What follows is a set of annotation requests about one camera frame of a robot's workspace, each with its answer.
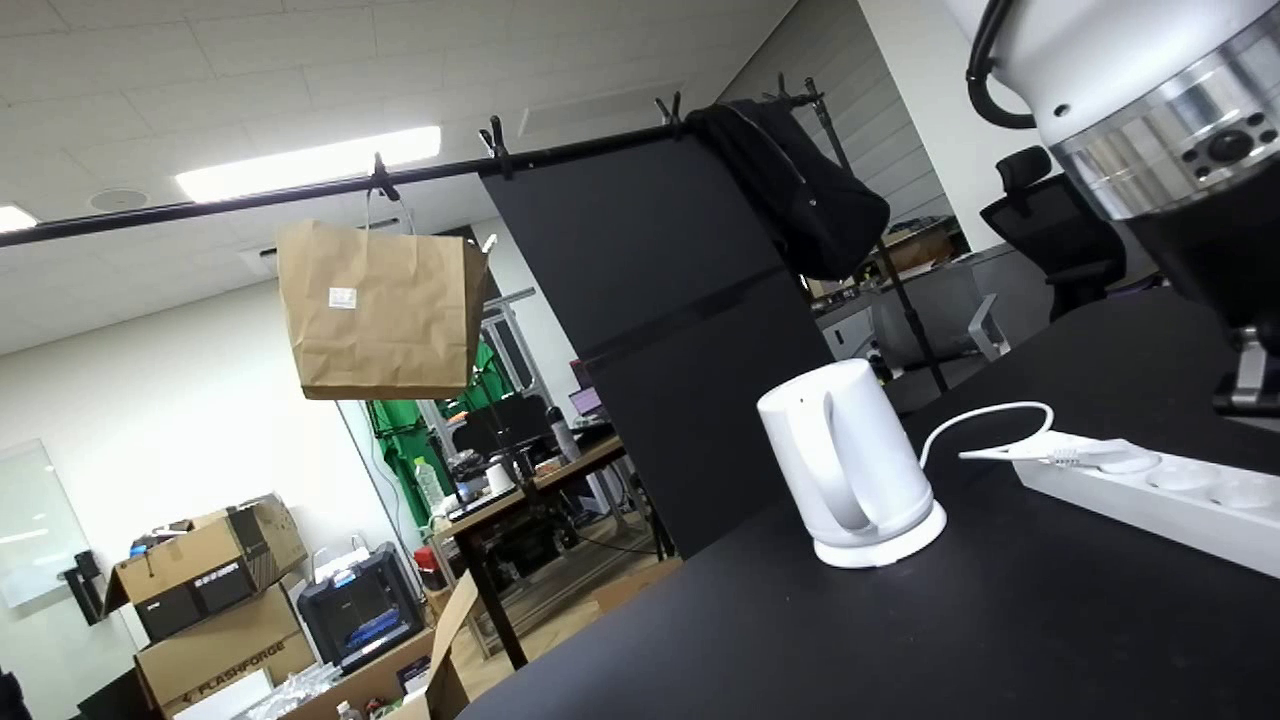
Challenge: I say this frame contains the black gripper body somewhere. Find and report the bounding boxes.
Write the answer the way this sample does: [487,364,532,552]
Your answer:
[1133,184,1280,327]

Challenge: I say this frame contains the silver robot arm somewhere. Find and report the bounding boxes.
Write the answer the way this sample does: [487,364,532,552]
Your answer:
[942,0,1280,418]

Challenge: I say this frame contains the white power strip adaptor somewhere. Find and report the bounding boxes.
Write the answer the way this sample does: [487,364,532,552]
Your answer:
[970,433,1280,578]

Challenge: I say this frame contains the black office chair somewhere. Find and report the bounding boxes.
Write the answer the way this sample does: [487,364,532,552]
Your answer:
[986,149,1127,318]

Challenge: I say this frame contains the black hanging bag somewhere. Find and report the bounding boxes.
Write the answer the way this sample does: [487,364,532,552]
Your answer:
[686,100,889,281]

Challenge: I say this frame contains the white electric kettle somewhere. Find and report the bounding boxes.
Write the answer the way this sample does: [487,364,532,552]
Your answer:
[757,362,948,568]

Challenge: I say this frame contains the black backdrop board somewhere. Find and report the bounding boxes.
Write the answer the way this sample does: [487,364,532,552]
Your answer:
[483,136,827,557]

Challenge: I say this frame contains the black horizontal pole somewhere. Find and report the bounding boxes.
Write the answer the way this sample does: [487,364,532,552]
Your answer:
[0,89,827,253]

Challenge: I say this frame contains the wooden desk black legs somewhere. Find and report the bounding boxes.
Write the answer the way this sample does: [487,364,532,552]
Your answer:
[441,435,630,668]

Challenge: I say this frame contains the green cloth backdrop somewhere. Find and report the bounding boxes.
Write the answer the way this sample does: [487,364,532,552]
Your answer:
[368,340,512,529]

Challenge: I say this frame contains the brown paper bag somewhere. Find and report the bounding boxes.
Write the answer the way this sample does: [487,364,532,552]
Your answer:
[276,223,487,401]

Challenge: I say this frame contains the ceiling light panel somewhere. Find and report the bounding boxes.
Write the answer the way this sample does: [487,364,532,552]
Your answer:
[177,123,446,205]

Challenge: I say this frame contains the open cardboard box foreground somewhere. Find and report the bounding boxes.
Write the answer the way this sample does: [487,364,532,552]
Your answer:
[285,578,479,720]

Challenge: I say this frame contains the black 3D printer box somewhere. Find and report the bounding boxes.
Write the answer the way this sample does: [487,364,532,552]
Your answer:
[296,548,423,674]

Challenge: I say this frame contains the upper cardboard box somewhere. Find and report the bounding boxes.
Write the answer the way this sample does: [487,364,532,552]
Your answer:
[107,497,308,639]

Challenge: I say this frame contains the cardboard box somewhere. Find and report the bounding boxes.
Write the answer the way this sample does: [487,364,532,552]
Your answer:
[136,589,312,715]
[107,497,308,639]

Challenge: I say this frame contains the lower cardboard box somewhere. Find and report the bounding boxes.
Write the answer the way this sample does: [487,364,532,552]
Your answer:
[136,589,312,715]

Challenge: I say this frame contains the white power cable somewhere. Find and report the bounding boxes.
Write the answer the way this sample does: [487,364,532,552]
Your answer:
[918,395,1057,474]

